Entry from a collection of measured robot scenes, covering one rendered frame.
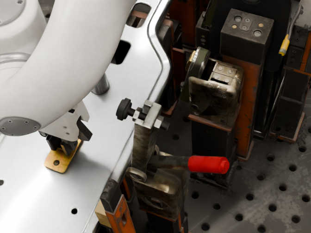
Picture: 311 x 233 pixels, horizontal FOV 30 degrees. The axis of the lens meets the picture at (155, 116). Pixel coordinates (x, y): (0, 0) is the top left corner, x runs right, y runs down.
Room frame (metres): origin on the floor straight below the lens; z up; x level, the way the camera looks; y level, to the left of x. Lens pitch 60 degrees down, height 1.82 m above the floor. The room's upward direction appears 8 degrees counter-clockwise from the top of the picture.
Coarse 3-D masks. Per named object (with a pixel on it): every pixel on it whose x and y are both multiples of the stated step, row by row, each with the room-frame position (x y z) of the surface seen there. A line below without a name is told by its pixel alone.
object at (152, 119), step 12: (120, 108) 0.36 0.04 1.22; (144, 108) 0.36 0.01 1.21; (156, 108) 0.36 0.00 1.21; (120, 120) 0.36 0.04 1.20; (132, 120) 0.35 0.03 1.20; (144, 120) 0.34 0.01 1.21; (156, 120) 0.34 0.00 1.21; (144, 132) 0.33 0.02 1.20; (156, 132) 0.36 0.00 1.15; (144, 144) 0.34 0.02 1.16; (132, 156) 0.35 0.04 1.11; (144, 156) 0.34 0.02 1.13; (144, 168) 0.34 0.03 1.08
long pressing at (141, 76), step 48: (144, 0) 0.71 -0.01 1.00; (144, 48) 0.61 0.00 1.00; (96, 96) 0.52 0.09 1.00; (144, 96) 0.51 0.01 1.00; (0, 144) 0.46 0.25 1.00; (48, 144) 0.45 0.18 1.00; (96, 144) 0.43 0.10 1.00; (0, 192) 0.37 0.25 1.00; (48, 192) 0.36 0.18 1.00; (96, 192) 0.35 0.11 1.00
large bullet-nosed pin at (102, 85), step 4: (104, 76) 0.54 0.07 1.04; (100, 80) 0.53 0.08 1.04; (104, 80) 0.53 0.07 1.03; (100, 84) 0.53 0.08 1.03; (104, 84) 0.53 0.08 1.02; (108, 84) 0.54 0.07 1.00; (96, 88) 0.53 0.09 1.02; (100, 88) 0.53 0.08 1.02; (104, 88) 0.53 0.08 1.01; (108, 88) 0.54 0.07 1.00; (96, 92) 0.53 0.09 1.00; (100, 92) 0.53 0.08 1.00; (104, 92) 0.53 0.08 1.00
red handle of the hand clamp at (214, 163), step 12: (156, 156) 0.35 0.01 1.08; (168, 156) 0.35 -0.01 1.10; (180, 156) 0.34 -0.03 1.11; (192, 156) 0.33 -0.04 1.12; (204, 156) 0.32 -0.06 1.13; (168, 168) 0.33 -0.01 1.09; (180, 168) 0.32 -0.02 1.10; (192, 168) 0.31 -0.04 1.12; (204, 168) 0.30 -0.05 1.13; (216, 168) 0.30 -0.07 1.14; (228, 168) 0.30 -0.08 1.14
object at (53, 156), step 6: (78, 144) 0.43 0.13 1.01; (60, 150) 0.43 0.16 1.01; (72, 150) 0.42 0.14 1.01; (48, 156) 0.42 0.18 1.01; (54, 156) 0.42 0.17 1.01; (60, 156) 0.42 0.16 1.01; (66, 156) 0.42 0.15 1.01; (72, 156) 0.41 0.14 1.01; (48, 162) 0.41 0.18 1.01; (60, 162) 0.41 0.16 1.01; (66, 162) 0.40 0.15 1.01; (54, 168) 0.40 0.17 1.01; (60, 168) 0.40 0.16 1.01; (66, 168) 0.39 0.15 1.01
